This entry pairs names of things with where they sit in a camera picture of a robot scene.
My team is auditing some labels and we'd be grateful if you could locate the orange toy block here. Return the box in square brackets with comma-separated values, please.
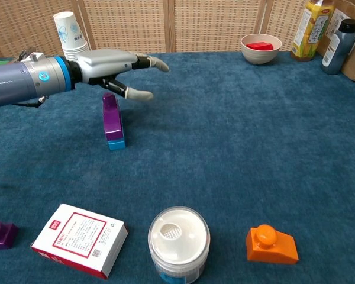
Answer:
[246, 224, 299, 264]

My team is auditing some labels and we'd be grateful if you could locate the small purple block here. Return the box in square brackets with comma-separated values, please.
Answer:
[0, 220, 20, 251]

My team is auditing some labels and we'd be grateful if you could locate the white box with red print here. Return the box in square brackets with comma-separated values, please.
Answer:
[30, 203, 129, 280]

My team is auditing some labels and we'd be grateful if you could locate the beige bowl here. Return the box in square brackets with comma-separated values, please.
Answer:
[240, 33, 282, 66]

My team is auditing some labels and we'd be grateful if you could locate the yellow tea bottle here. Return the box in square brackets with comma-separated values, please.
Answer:
[290, 0, 335, 62]

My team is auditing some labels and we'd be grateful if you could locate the purple tall toy block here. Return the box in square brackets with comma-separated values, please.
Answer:
[102, 92, 125, 141]

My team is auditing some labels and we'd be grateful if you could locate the bamboo folding screen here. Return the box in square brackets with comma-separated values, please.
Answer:
[0, 0, 314, 59]

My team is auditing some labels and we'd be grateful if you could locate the white lidded jar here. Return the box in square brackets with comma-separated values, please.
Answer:
[147, 206, 211, 284]

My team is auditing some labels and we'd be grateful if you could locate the blue carpet mat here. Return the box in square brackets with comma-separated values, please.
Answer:
[0, 50, 355, 284]

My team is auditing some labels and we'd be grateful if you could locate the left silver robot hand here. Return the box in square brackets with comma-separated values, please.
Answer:
[75, 49, 170, 102]

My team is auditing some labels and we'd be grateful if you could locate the cyan long toy block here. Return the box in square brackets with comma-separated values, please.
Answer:
[108, 109, 127, 152]

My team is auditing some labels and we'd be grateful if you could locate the red object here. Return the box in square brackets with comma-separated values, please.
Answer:
[246, 42, 273, 51]

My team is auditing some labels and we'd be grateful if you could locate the stack of white paper cups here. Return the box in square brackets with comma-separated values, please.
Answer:
[53, 11, 91, 62]

